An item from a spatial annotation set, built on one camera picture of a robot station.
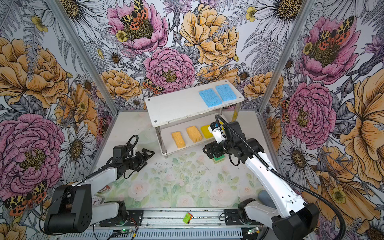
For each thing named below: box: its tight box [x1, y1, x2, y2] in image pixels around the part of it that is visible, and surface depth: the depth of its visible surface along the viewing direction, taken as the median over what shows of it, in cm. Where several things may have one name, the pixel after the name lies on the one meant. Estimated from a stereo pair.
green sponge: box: [212, 153, 226, 164], surface depth 94 cm
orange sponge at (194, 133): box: [186, 126, 203, 143], surface depth 99 cm
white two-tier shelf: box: [145, 79, 245, 158], surface depth 81 cm
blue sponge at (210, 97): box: [199, 88, 223, 108], surface depth 80 cm
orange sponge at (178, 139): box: [172, 131, 186, 149], surface depth 96 cm
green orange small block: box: [182, 212, 194, 224], surface depth 74 cm
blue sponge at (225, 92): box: [215, 84, 237, 102], surface depth 83 cm
